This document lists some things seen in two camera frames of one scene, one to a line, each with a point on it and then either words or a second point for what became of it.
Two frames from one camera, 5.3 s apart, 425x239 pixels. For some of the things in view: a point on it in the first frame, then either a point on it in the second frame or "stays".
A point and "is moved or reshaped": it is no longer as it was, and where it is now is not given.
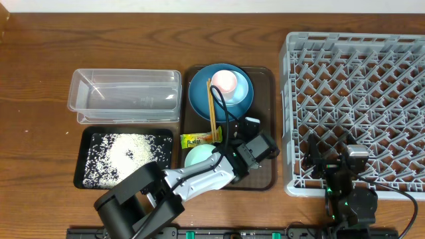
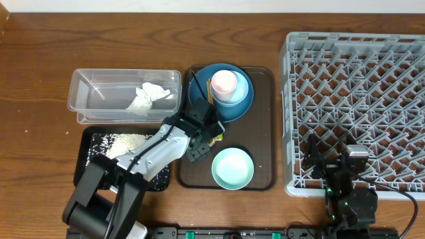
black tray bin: [108, 155] stays
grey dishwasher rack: [354, 89] stays
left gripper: [238, 145] to [197, 155]
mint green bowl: [198, 153] is moved or reshaped
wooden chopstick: [210, 95] stays
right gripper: [314, 157] stays
